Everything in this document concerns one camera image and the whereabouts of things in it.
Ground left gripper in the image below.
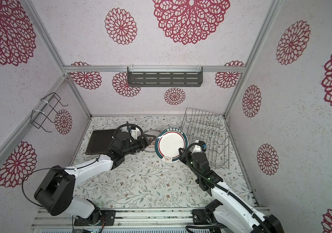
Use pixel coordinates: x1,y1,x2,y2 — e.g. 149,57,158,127
123,133,156,156

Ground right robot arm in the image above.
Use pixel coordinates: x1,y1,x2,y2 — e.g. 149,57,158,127
179,143,284,233

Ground white round plate front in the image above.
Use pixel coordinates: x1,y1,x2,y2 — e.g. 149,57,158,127
155,127,189,163

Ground black plate with gold rim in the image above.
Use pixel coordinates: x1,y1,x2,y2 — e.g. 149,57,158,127
85,129,115,155

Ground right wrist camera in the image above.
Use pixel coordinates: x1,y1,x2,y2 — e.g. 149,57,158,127
190,140,207,153

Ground black wire wall basket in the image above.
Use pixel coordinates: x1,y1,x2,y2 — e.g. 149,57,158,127
30,92,68,133

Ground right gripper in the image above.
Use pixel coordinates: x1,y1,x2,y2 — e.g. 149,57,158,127
180,147,201,181

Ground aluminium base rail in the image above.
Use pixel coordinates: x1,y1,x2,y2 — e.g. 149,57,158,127
31,206,276,229

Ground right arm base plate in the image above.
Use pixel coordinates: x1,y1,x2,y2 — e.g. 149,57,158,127
192,208,231,226

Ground grey wall shelf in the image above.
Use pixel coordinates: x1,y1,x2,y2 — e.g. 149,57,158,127
127,67,203,87

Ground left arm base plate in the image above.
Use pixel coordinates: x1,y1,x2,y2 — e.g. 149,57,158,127
73,210,116,227

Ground wire dish rack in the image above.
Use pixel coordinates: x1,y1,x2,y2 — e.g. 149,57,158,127
181,108,231,169

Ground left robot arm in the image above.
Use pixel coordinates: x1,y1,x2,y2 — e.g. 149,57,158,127
34,129,155,226

